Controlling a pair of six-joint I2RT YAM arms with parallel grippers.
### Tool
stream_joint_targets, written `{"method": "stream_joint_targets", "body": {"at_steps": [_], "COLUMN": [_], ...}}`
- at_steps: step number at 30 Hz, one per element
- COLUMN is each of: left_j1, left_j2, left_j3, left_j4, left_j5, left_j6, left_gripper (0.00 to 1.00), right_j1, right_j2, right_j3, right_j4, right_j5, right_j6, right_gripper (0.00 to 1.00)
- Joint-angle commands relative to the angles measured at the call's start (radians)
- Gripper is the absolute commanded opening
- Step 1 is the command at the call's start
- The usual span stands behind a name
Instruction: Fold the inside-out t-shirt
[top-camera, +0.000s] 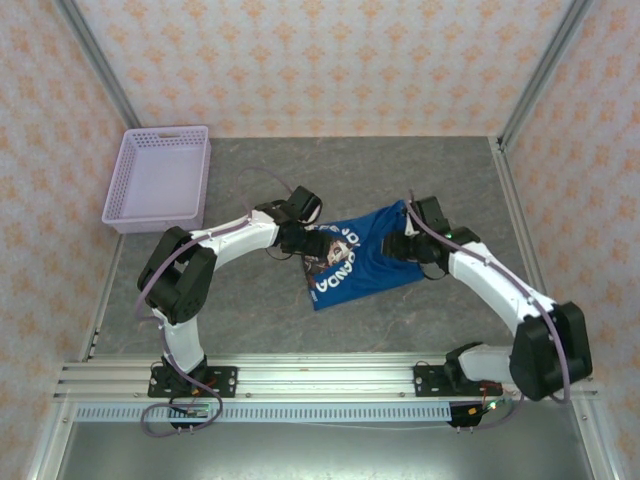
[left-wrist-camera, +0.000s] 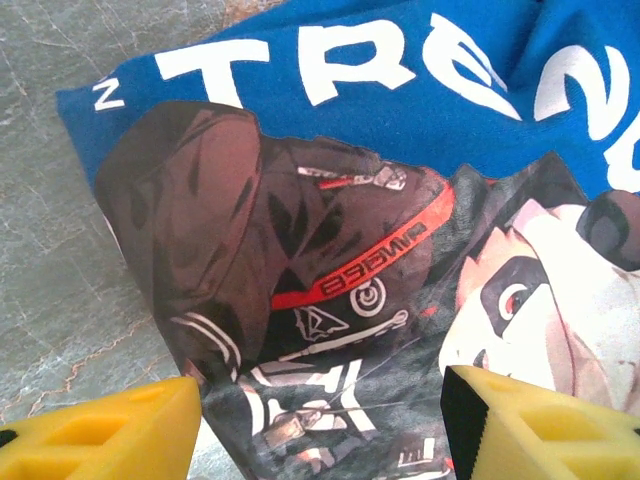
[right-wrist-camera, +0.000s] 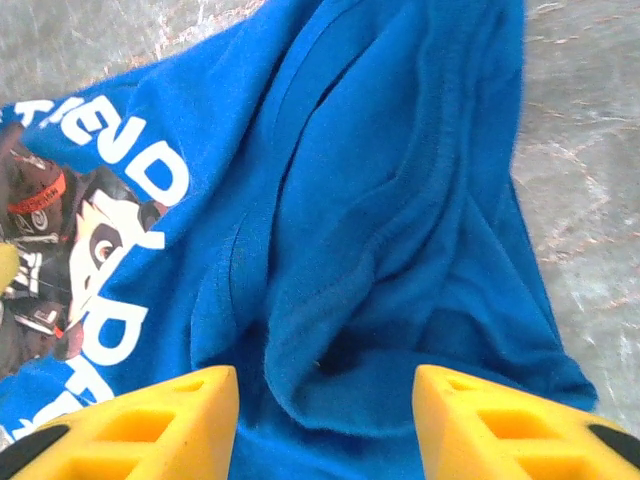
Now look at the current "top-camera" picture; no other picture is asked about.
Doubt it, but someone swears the blue printed t-shirt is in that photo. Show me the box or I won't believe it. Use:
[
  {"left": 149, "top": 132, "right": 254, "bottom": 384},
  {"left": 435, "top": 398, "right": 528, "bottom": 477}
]
[{"left": 301, "top": 199, "right": 426, "bottom": 312}]

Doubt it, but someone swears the lavender plastic basket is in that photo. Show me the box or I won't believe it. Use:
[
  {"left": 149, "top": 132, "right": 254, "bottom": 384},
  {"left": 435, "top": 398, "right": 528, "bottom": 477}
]
[{"left": 101, "top": 124, "right": 211, "bottom": 235}]

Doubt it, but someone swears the small circuit board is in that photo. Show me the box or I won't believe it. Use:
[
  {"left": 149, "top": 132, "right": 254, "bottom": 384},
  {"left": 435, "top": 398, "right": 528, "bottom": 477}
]
[
  {"left": 467, "top": 397, "right": 516, "bottom": 416},
  {"left": 172, "top": 399, "right": 211, "bottom": 419}
]

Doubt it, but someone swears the grey metal lower panel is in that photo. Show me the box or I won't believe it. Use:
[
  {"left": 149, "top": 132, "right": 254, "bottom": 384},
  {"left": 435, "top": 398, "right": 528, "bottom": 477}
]
[{"left": 54, "top": 419, "right": 596, "bottom": 480}]

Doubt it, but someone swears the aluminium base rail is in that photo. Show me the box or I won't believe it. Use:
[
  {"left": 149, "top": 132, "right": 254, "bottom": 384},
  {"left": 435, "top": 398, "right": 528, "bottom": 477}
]
[{"left": 52, "top": 352, "right": 599, "bottom": 401}]

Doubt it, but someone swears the white slotted cable duct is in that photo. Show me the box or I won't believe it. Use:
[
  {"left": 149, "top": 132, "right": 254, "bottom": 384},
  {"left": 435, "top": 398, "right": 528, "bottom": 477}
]
[{"left": 74, "top": 403, "right": 454, "bottom": 424}]

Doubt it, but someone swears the aluminium frame post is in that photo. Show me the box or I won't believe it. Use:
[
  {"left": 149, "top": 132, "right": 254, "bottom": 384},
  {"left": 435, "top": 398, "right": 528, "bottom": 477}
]
[
  {"left": 498, "top": 0, "right": 596, "bottom": 146},
  {"left": 52, "top": 0, "right": 144, "bottom": 130}
]

